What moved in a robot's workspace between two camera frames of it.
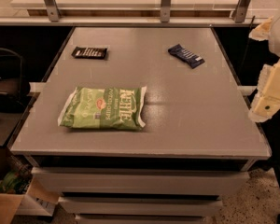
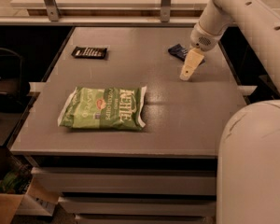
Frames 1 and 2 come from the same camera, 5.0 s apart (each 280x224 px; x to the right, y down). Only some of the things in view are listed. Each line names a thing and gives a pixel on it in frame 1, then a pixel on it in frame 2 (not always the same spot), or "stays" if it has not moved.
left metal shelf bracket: x=50 y=3 stays
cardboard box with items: x=14 y=189 stays
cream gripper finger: x=273 y=91 -> x=203 y=40
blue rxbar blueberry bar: x=191 y=59 stays
